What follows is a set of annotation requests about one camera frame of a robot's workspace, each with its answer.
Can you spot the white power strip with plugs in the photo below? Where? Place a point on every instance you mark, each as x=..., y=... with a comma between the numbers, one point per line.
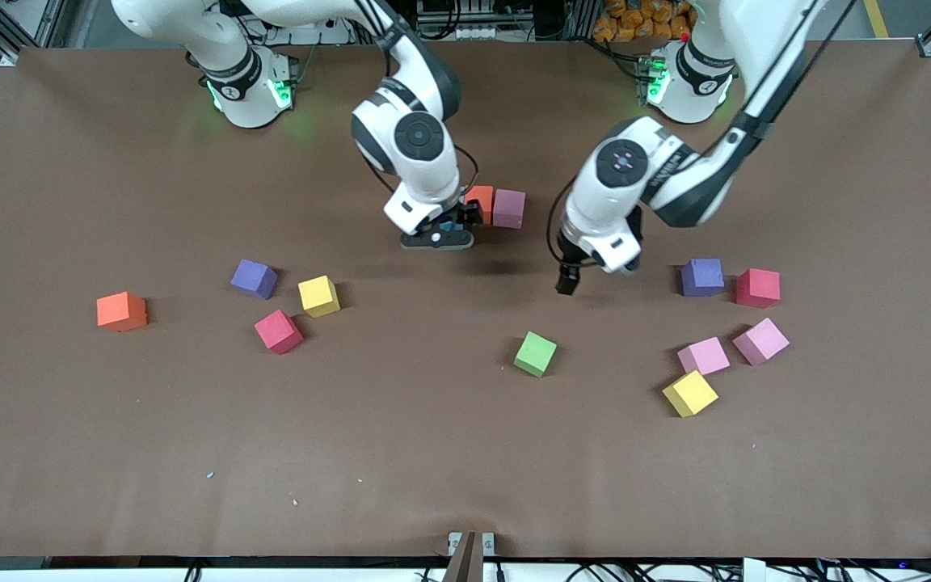
x=328, y=34

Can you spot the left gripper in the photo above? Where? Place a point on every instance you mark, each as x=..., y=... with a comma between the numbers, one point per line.
x=569, y=276

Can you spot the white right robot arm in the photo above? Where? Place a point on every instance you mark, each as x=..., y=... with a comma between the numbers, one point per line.
x=417, y=137

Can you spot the orange packets heap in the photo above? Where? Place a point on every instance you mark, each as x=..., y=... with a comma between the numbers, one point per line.
x=635, y=20

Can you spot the pink foam block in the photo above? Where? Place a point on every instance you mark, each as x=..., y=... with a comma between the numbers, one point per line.
x=704, y=355
x=509, y=208
x=760, y=339

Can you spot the paper table cover sheet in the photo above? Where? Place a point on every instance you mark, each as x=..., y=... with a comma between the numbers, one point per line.
x=465, y=444

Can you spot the red foam block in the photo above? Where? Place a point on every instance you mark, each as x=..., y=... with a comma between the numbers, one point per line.
x=277, y=330
x=758, y=287

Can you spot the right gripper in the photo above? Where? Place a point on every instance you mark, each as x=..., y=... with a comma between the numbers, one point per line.
x=464, y=216

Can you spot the orange foam block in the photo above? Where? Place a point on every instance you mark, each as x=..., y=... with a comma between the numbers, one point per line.
x=483, y=198
x=121, y=311

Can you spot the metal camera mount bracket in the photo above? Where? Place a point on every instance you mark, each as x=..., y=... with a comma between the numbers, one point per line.
x=465, y=562

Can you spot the purple foam block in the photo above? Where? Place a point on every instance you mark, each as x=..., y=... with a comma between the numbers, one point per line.
x=702, y=276
x=253, y=277

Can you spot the green foam block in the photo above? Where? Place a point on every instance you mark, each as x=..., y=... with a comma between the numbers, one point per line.
x=535, y=352

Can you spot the yellow foam block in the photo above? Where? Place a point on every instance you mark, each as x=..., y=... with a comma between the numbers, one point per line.
x=689, y=392
x=318, y=295

